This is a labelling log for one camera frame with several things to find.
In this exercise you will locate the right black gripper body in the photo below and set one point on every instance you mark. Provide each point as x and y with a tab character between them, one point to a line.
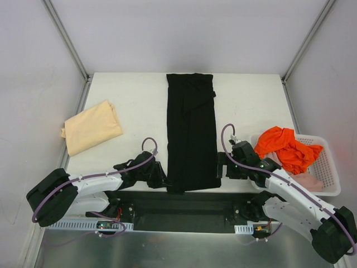
223	165

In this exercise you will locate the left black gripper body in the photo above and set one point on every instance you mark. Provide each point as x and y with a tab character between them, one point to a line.
157	174

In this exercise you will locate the black t shirt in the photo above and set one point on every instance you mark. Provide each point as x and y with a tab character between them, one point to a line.
191	133

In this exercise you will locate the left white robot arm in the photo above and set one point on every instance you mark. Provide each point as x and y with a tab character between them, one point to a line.
61	195

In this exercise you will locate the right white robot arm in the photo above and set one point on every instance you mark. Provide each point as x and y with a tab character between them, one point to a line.
330	230

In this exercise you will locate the orange t shirt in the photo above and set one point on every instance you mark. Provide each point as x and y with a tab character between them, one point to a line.
295	156

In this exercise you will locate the pink garment in basket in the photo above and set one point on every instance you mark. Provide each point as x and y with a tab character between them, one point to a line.
307	180

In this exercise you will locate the folded beige t shirt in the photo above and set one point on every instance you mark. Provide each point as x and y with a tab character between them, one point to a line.
91	127

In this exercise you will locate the white plastic basket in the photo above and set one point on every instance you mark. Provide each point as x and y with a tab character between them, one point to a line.
323	169

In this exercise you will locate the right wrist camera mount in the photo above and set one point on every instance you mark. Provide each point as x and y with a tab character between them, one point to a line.
234	140

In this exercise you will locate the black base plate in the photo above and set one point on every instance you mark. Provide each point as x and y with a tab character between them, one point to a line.
207	222

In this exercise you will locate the aluminium front rail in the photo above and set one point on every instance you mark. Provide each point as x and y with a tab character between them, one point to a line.
127	204

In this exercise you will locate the right slotted cable duct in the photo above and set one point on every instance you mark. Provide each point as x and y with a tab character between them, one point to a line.
247	229

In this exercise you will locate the slotted cable duct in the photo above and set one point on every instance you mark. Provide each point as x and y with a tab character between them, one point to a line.
90	225
247	229

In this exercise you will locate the left slotted cable duct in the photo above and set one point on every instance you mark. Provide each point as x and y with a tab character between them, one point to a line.
90	225

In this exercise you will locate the right aluminium frame post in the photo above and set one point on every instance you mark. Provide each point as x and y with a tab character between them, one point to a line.
317	24

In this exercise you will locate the aluminium frame post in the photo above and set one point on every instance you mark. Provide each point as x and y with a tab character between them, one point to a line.
317	24
53	14

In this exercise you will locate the left aluminium frame post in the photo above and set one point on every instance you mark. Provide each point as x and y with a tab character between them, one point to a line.
53	14

